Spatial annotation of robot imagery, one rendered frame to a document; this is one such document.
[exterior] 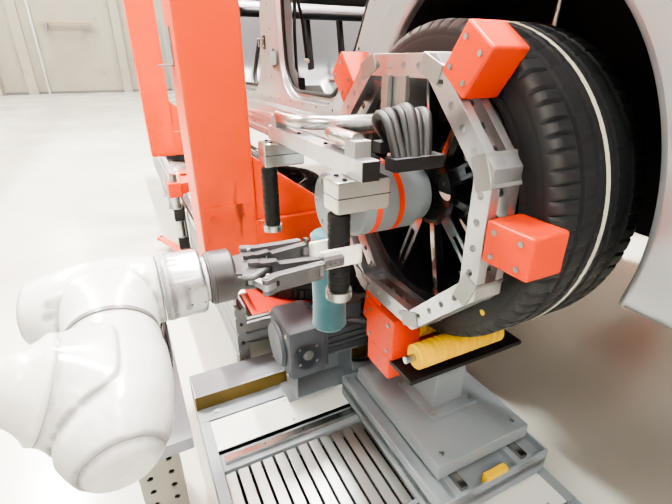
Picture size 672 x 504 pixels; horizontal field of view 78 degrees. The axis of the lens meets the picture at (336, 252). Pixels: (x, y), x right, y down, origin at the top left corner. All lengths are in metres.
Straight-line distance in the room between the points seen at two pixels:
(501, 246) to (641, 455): 1.15
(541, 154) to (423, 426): 0.78
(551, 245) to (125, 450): 0.57
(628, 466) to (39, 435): 1.52
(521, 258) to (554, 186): 0.13
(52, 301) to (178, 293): 0.13
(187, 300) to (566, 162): 0.57
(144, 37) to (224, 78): 1.94
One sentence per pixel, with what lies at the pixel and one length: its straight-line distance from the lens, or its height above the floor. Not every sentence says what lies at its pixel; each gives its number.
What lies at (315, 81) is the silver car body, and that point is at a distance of 3.33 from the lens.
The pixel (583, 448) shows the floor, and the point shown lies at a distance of 1.65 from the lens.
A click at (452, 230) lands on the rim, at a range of 0.91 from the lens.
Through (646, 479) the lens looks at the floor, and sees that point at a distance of 1.65.
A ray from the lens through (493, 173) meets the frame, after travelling 0.67.
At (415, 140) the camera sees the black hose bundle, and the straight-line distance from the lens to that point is 0.65.
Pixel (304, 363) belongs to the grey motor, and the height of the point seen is 0.29.
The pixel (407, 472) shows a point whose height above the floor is 0.14.
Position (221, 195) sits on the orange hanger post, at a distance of 1.21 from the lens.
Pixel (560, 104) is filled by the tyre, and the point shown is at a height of 1.05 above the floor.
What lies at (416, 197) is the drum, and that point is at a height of 0.86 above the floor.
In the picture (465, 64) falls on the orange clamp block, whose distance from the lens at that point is 0.71.
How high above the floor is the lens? 1.11
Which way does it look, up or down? 24 degrees down
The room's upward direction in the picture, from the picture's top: straight up
